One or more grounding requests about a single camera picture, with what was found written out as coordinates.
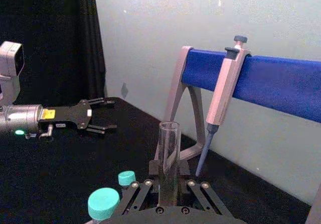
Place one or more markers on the clear glass test tube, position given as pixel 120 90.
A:
pixel 173 138

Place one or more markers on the tube with small teal cap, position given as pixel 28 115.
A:
pixel 126 178

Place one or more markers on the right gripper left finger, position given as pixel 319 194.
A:
pixel 140 196

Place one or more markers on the black curtain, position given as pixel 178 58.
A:
pixel 50 33

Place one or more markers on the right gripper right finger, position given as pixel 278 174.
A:
pixel 200 195

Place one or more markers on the grey pipette with blue tip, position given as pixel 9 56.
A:
pixel 223 91

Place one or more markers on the grey stand with blue bar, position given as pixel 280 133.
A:
pixel 263 78

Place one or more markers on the tube with large teal cap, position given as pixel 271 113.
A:
pixel 103 202

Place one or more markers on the black table cloth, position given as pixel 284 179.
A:
pixel 62 171

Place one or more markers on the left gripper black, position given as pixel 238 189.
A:
pixel 70 117

